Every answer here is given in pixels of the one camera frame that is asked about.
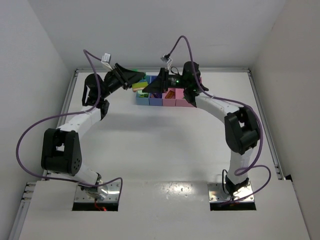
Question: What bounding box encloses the purple lego brick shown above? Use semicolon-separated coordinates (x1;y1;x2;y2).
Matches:
150;93;162;99

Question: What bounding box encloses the orange and yellow lego piece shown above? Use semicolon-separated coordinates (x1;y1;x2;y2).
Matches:
164;90;175;99

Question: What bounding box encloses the green striped lego stack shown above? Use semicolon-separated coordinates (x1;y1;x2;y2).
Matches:
131;73;149;95

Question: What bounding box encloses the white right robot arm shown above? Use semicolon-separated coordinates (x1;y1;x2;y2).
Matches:
142;61;261;196

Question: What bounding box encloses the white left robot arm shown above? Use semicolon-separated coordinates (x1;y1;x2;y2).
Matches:
41;64;146;201

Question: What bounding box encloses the dark blue bin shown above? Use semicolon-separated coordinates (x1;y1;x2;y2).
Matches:
148;75;165;107

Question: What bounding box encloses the small pink bin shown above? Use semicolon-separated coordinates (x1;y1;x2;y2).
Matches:
162;88;176;107

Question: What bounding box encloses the large pink bin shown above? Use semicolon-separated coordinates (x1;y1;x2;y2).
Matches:
174;76;201;108

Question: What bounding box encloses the light blue bin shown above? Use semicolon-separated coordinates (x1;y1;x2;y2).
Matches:
135;75;151;106

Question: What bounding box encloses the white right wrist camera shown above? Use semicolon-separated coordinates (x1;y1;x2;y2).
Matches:
160;53;173;69

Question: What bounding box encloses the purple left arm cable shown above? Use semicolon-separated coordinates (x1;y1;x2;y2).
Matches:
15;49;123;191

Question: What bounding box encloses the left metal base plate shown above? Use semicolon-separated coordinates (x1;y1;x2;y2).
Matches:
74;180;121;203

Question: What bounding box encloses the metal base plate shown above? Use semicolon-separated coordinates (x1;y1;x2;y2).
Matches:
207;182;255;203
74;180;121;203

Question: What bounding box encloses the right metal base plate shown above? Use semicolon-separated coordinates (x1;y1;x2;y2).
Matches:
207;182;255;203

